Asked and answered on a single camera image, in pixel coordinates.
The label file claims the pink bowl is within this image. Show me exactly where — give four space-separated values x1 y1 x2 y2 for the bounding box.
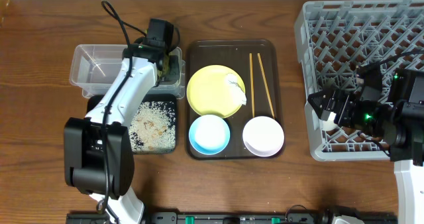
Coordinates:
242 116 285 157

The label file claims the black waste tray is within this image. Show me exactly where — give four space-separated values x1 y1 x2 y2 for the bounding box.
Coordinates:
86 93 178 156

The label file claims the grey dishwasher rack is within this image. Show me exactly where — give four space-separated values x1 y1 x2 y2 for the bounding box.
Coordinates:
294 0 423 162

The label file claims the spilled rice pile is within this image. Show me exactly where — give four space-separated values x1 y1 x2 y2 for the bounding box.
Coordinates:
128 100 177 152

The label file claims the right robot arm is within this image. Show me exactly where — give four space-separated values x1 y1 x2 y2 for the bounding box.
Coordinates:
307 67 423 223

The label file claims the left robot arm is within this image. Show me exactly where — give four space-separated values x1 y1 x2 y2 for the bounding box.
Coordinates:
64 43 182 223

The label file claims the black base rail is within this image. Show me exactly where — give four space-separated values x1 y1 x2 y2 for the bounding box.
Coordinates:
65 204 398 224

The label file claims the wooden chopstick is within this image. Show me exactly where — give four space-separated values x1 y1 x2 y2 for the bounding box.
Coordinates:
257 53 276 119
249 53 255 118

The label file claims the clear plastic bin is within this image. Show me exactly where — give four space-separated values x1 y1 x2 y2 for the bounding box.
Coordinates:
70 44 186 99

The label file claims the yellow round plate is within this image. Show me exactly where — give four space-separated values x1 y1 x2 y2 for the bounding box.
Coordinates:
186 65 246 118

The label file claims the light blue bowl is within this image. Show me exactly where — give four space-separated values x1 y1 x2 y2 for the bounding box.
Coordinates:
188 115 231 156

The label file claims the white tissue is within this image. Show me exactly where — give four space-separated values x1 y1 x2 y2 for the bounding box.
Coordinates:
225 73 247 105

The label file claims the dark brown serving tray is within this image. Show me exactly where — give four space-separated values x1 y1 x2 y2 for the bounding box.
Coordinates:
185 39 284 160

